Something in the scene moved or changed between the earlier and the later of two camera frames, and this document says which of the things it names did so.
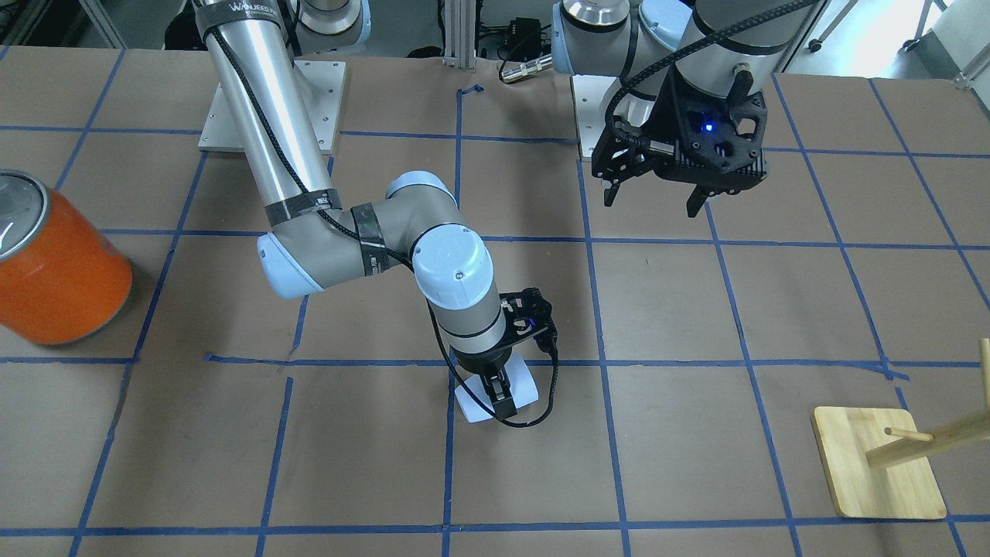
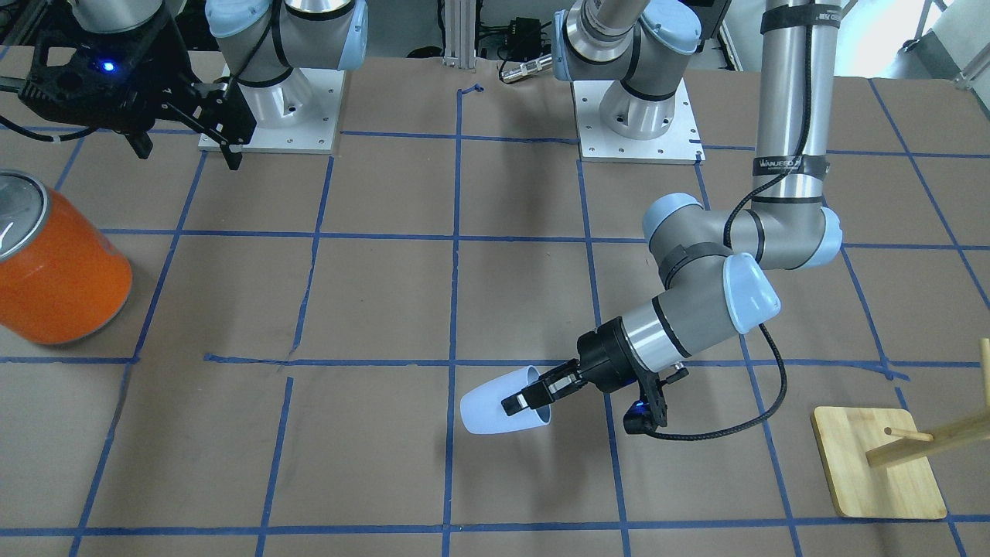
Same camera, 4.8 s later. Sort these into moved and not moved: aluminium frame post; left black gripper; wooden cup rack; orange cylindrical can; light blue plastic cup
Moved: left black gripper; light blue plastic cup
Not moved: aluminium frame post; orange cylindrical can; wooden cup rack
